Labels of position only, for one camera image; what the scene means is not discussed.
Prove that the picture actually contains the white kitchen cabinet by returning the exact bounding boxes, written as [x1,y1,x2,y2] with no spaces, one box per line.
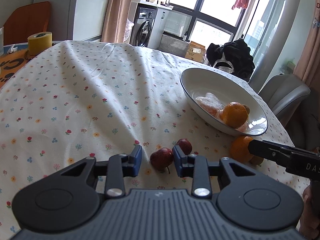
[148,8,170,49]

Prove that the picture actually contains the person's right hand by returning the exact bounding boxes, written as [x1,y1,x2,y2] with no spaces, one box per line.
[299,185,319,239]

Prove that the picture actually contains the black clothes on chair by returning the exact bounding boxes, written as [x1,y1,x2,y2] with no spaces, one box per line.
[206,38,255,81]

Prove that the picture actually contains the white refrigerator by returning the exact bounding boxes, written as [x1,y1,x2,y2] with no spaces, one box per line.
[34,0,108,41]

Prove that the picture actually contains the pink curtain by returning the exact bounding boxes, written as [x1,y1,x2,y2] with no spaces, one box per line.
[101,0,131,43]

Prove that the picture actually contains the small red fruit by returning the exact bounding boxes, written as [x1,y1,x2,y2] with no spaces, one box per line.
[150,147,174,172]
[176,138,193,155]

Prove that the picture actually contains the yellow tape roll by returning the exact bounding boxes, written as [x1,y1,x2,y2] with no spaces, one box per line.
[28,31,53,56]

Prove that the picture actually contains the medium orange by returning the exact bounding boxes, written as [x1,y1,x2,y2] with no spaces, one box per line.
[229,135,253,163]

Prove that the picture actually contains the floral white tablecloth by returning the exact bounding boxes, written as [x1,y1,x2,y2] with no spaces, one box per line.
[1,41,307,239]

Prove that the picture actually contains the large orange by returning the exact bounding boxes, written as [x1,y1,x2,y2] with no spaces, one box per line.
[222,102,248,129]

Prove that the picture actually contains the orange cat placemat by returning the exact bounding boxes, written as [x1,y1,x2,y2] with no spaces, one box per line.
[0,48,35,88]

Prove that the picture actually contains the clear drinking glass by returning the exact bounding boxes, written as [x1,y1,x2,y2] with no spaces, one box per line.
[0,27,4,56]

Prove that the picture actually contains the brown longan fruit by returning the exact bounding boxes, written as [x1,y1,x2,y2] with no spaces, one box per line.
[243,105,250,116]

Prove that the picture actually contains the white bowl with dark rim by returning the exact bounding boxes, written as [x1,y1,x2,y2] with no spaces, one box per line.
[180,68,268,137]

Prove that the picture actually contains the grey washing machine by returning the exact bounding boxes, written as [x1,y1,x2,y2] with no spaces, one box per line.
[130,6,157,47]

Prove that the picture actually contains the cardboard box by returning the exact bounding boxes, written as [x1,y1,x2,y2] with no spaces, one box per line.
[185,41,206,63]

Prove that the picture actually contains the grey leather chair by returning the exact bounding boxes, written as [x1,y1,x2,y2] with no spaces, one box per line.
[258,74,311,127]

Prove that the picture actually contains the small mandarin orange below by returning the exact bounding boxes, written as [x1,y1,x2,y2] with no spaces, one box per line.
[249,155,264,165]

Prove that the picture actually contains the orange chair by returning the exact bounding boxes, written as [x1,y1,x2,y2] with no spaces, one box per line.
[4,1,52,46]

